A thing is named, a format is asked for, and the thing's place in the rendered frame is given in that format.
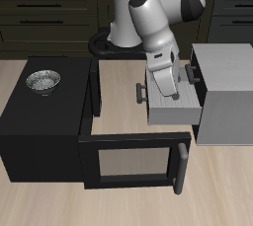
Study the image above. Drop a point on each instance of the flat black base plate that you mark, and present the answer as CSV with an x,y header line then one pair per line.
x,y
95,43

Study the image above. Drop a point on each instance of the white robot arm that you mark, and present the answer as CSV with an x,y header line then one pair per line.
x,y
150,16

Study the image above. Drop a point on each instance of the grey speckled bowl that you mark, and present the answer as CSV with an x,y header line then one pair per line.
x,y
42,81

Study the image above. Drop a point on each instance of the grey kitchen cupboard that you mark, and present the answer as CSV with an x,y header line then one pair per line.
x,y
230,19

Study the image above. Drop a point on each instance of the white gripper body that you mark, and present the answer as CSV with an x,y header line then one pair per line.
x,y
168,80

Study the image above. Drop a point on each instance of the white cabinet drawer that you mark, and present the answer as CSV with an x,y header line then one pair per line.
x,y
174,110

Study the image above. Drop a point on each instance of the white cabinet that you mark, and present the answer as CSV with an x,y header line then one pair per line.
x,y
224,98

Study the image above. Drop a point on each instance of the small grey gripper finger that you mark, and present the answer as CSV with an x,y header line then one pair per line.
x,y
175,97

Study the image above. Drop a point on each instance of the black microwave oven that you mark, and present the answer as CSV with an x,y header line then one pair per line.
x,y
42,121

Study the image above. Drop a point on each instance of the black microwave door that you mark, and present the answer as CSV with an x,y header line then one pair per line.
x,y
89,161

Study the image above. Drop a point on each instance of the dark kitchen cupboard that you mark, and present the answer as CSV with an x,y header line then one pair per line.
x,y
49,36

